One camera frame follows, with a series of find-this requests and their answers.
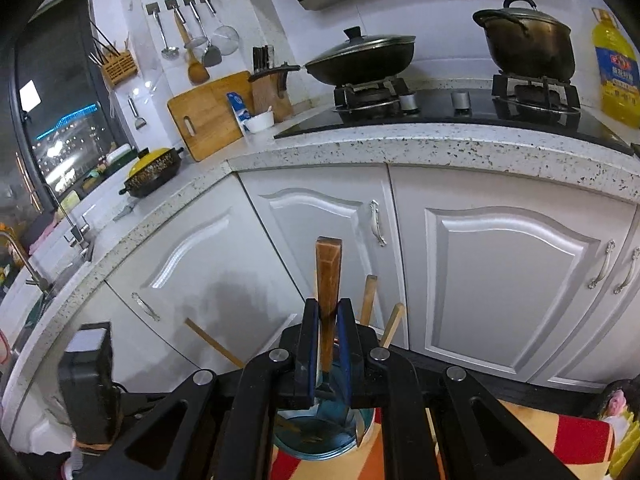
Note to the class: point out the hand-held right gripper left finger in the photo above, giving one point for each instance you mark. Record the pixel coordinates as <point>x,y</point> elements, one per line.
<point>311,350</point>

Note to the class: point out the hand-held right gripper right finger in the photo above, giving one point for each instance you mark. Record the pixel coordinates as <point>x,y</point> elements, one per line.
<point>347,350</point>

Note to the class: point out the floral cup with teal inside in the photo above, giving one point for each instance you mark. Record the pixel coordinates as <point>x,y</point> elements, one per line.
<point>320,440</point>

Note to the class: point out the white cabinet door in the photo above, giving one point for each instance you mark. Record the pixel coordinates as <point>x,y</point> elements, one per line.
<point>500,270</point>
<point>310,220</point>
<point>200,260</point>
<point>620,340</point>

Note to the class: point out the chrome faucet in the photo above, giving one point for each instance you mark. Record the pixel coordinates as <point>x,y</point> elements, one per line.
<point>30,265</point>
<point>75,232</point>

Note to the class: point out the white kitchen cabinets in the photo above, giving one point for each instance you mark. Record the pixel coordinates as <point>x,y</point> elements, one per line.
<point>400,145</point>

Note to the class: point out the orange yellow red tablecloth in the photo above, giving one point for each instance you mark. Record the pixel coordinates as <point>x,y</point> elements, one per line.
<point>550,440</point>

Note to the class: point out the yellow-lidded black casserole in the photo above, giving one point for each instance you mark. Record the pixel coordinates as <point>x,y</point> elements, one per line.
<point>150,165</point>

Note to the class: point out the white bowl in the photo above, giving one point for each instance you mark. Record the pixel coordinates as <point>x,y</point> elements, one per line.
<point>259,122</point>

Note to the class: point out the wooden cutting board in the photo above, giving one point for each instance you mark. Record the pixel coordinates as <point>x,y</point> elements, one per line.
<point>210,120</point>

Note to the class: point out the black gas stove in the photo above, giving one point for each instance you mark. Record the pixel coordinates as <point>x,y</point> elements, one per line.
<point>450,120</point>

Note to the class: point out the blue and white carton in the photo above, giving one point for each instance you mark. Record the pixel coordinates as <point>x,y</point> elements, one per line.
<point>237,107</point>

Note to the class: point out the grey stove knob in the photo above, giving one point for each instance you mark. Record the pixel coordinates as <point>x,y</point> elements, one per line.
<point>461,102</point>
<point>409,102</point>

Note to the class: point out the wooden knife block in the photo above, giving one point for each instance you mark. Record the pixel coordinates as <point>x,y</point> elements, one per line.
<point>265,97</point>

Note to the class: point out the dark kitchen window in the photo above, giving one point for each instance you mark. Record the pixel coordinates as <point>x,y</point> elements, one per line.
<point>65,125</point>

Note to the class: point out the metal peeler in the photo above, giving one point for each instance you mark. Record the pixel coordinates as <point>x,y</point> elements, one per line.
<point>140,122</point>

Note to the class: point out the black wok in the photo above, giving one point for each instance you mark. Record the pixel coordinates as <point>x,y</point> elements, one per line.
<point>365,72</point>

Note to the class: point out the wooden spatula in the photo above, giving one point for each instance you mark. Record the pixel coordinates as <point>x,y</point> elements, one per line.
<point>198,72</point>

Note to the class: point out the glass wok lid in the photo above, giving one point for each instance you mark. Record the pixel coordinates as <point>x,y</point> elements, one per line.
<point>360,47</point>

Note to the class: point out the metal turner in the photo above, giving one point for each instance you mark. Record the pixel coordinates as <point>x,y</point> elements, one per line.
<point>212,57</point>

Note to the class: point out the metal mesh skimmer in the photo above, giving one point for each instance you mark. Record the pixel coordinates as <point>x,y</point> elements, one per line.
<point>225,40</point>

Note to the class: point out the bunch of dark chopsticks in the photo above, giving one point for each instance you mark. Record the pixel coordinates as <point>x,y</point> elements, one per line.
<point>102,52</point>

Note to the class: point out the metal ladle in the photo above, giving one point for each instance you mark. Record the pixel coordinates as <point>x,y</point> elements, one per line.
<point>163,35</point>

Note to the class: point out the black cooking pot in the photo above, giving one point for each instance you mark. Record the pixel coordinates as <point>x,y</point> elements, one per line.
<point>530,50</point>

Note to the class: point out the black pot lid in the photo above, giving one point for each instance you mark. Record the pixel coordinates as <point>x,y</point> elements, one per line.
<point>520,15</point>

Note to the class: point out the yellow cooking oil bottle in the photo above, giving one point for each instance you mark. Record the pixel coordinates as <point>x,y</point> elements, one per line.
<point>617,75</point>

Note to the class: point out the wooden wall utensil holder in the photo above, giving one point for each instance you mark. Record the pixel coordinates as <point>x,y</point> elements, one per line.
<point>119,70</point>

